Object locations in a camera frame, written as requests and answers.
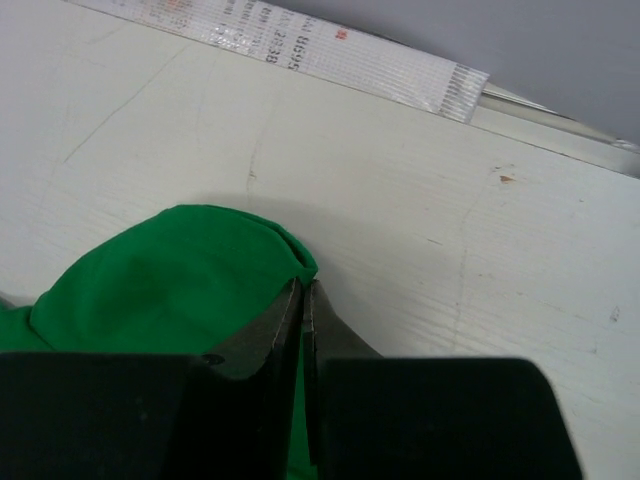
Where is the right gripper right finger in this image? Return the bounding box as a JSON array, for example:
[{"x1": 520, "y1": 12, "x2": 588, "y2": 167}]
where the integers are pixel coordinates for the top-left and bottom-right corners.
[{"x1": 302, "y1": 282, "x2": 583, "y2": 479}]

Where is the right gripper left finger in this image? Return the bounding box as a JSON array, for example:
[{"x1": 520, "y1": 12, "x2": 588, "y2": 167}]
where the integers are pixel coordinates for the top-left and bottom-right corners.
[{"x1": 1, "y1": 281, "x2": 303, "y2": 479}]

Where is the green polo shirt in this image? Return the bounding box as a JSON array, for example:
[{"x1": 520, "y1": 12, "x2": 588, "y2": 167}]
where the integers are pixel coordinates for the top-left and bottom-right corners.
[{"x1": 0, "y1": 202, "x2": 321, "y2": 480}]

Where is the white printed label strip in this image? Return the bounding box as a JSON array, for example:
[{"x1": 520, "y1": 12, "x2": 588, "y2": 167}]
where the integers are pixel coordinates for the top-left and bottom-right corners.
[{"x1": 80, "y1": 0, "x2": 489, "y2": 123}]

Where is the aluminium table frame rail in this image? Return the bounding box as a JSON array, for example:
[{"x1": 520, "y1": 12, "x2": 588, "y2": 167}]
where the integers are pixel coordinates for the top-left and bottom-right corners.
[{"x1": 471, "y1": 84, "x2": 639, "y2": 178}]

